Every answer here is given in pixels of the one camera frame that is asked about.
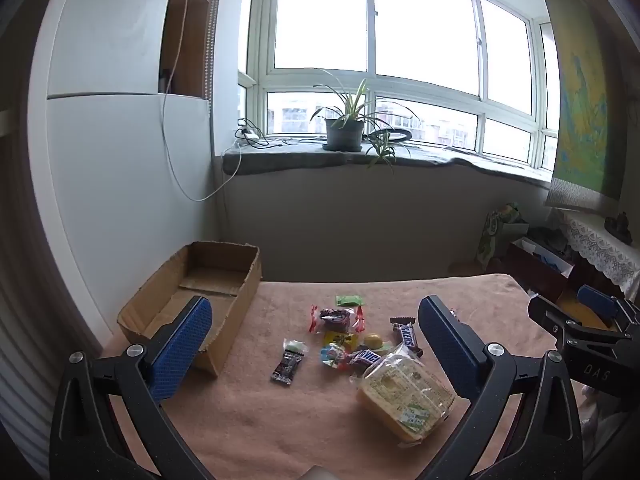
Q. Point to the window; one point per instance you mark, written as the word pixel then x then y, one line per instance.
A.
pixel 372 80

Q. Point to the white radiator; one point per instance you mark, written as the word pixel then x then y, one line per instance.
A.
pixel 25 360

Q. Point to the brown chocolate bar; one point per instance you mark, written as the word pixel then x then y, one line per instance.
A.
pixel 365 358
pixel 407 336

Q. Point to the wall map poster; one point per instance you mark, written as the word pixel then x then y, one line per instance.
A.
pixel 580 110

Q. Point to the grey cloth pile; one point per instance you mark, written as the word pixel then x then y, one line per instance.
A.
pixel 550 240

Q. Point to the packet of sliced bread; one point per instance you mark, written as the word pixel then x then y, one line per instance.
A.
pixel 400 395

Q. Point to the dark figurine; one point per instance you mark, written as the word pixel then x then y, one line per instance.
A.
pixel 619 227

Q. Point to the white power strip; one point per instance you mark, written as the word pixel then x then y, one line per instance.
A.
pixel 248 134

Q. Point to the white cabinet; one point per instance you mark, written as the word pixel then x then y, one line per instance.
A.
pixel 110 160

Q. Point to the white lace cloth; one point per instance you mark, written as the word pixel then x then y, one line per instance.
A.
pixel 600 250

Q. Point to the pink blanket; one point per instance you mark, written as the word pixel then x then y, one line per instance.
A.
pixel 250 420

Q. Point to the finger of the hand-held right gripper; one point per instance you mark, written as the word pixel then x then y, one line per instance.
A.
pixel 550 317
pixel 597 300

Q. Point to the yellow candy packet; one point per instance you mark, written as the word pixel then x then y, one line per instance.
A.
pixel 340 341

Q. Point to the green patterned bag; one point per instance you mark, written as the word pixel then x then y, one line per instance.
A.
pixel 492 235

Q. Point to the dark candy red twist wrapper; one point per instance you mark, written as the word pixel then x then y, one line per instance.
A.
pixel 334 317

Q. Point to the brown cardboard box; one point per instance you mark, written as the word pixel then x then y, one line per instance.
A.
pixel 215 265

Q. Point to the wooden shelf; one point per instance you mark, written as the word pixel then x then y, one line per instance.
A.
pixel 192 35

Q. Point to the spider plant in grey pot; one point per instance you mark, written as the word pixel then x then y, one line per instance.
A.
pixel 344 132

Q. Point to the round yellow candy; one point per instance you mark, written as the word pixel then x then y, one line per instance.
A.
pixel 372 341

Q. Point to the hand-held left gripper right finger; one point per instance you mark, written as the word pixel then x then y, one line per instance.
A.
pixel 450 350

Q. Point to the dark candy clear wrapper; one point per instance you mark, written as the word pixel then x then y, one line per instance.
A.
pixel 284 371

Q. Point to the colourful round candy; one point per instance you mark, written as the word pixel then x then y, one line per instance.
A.
pixel 332 355

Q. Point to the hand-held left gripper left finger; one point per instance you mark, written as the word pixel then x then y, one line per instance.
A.
pixel 182 345

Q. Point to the red-brown box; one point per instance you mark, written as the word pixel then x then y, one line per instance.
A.
pixel 535 270

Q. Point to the light green snack packet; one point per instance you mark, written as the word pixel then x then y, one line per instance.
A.
pixel 348 300

